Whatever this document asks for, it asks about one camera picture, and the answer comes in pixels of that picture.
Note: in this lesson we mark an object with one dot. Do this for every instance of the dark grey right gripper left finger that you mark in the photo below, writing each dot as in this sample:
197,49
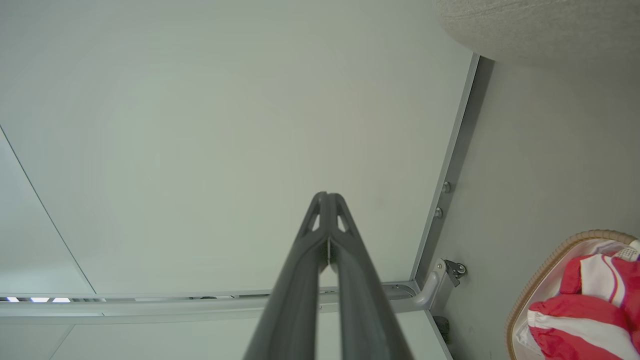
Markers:
292,310

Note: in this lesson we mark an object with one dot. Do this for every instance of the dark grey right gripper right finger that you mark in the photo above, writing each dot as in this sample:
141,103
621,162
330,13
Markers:
367,315

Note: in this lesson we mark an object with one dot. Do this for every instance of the red garment with white trim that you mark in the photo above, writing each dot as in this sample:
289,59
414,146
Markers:
570,327

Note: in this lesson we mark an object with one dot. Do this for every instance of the red white jersey with number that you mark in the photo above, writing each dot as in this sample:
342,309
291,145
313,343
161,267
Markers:
595,275

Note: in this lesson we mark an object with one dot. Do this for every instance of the grey fabric sofa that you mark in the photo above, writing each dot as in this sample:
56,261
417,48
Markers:
550,25

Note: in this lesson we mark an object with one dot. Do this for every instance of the grey metal partition foot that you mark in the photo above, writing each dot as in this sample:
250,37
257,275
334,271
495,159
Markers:
430,292

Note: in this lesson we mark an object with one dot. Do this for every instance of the black caster wheel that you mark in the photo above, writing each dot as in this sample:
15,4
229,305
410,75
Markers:
456,271

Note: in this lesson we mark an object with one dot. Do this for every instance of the wicker laundry basket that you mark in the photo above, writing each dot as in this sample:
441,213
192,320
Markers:
532,292

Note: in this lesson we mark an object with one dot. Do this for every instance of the white basket liner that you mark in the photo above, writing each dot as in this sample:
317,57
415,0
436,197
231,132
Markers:
550,285

